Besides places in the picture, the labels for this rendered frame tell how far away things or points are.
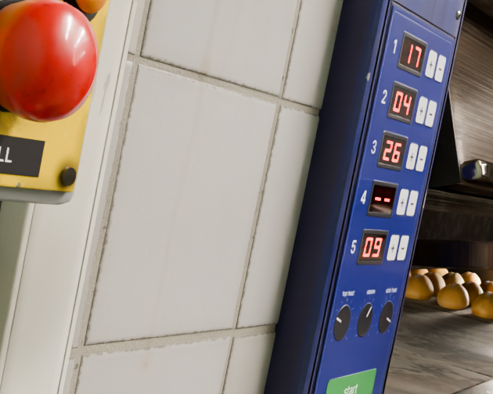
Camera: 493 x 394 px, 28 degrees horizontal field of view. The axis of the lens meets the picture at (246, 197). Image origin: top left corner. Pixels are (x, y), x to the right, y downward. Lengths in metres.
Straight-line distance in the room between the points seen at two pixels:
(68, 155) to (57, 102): 0.05
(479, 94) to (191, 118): 0.50
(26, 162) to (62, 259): 0.12
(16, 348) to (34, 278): 0.03
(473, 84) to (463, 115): 0.06
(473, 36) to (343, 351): 0.41
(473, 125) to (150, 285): 0.48
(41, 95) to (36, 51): 0.01
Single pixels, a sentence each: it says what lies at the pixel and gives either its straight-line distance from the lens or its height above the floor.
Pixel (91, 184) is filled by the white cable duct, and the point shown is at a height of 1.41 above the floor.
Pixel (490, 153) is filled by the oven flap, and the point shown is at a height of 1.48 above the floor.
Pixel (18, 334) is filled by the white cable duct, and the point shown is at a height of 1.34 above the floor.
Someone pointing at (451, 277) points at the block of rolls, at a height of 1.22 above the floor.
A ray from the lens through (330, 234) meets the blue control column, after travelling 0.67.
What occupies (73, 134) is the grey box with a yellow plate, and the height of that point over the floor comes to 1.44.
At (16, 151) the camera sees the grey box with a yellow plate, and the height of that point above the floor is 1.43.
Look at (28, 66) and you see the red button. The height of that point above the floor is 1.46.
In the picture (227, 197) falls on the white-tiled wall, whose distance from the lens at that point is 0.60.
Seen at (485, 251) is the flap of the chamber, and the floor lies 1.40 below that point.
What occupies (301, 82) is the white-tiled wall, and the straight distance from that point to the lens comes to 0.65.
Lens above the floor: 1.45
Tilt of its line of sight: 3 degrees down
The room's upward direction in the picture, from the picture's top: 11 degrees clockwise
